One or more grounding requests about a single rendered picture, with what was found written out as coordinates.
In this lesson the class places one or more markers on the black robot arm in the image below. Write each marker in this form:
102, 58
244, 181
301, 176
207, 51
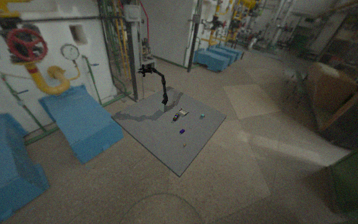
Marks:
165, 97

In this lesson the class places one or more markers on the beige open tray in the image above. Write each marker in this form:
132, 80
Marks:
182, 111

